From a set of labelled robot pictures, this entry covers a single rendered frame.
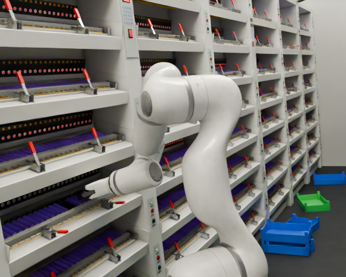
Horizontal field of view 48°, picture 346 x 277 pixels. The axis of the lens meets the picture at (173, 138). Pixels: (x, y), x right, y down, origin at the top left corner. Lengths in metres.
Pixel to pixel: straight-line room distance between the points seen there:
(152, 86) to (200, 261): 0.37
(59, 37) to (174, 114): 0.59
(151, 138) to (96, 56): 0.61
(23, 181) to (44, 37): 0.42
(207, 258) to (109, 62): 0.92
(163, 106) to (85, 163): 0.58
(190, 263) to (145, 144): 0.38
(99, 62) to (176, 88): 0.81
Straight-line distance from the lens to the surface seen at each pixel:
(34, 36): 1.21
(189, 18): 2.15
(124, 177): 1.21
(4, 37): 1.15
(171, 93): 0.78
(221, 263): 0.85
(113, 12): 1.53
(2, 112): 1.11
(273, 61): 3.42
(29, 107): 1.16
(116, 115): 1.54
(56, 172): 1.21
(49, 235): 1.23
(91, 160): 1.32
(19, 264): 1.17
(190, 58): 2.13
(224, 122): 0.84
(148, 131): 1.04
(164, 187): 1.68
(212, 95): 0.82
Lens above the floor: 1.16
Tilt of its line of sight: 8 degrees down
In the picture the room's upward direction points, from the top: 7 degrees counter-clockwise
